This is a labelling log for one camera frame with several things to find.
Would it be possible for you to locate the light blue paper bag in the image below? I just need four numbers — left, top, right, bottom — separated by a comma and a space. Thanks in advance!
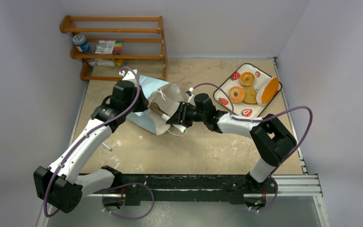
127, 75, 184, 135

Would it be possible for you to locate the brown fake bread piece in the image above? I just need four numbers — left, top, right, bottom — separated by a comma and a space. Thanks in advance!
242, 86, 257, 105

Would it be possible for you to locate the orange fake bread ring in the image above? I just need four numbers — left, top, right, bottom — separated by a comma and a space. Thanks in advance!
239, 71, 256, 87

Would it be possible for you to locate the white orange fake bread slice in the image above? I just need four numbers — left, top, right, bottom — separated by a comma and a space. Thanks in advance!
256, 77, 279, 105

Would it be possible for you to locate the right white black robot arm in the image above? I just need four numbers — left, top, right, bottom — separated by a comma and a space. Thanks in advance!
166, 93, 297, 192

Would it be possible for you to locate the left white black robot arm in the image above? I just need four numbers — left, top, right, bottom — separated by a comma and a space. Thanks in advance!
33, 80, 148, 218

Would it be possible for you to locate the small yellow block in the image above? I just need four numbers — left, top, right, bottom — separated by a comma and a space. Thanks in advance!
115, 59, 127, 68

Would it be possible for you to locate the small white box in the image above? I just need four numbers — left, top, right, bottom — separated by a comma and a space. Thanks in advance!
95, 59, 116, 67

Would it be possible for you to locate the box of coloured markers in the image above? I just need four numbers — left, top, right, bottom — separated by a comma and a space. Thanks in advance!
95, 40, 123, 54

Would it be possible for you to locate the white strawberry print tray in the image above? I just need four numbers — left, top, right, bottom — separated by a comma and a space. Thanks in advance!
213, 63, 282, 117

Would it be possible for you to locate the green capped white marker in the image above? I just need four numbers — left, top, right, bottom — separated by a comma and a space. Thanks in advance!
102, 143, 112, 152

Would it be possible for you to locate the blue lidded jar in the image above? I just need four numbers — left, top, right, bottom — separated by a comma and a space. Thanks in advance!
72, 34, 90, 52

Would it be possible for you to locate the orange wooden shelf rack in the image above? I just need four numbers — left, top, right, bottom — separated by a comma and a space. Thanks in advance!
60, 15, 168, 81

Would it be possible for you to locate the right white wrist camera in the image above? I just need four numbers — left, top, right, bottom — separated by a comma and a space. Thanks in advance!
186, 87, 195, 104

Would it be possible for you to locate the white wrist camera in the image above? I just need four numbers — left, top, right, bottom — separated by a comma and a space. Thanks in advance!
119, 70, 140, 84
186, 87, 195, 104

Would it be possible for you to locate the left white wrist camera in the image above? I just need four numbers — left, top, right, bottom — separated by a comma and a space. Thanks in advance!
119, 70, 140, 84

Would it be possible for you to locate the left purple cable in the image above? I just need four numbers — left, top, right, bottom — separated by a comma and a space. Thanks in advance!
43, 66, 155, 220

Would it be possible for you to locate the purple cable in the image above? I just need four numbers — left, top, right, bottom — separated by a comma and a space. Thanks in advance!
43, 66, 155, 220
189, 82, 314, 214

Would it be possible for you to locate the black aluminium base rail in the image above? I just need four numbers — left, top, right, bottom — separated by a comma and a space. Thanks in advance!
45, 174, 323, 208

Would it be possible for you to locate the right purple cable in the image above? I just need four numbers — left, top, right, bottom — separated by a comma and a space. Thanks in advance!
189, 82, 314, 214

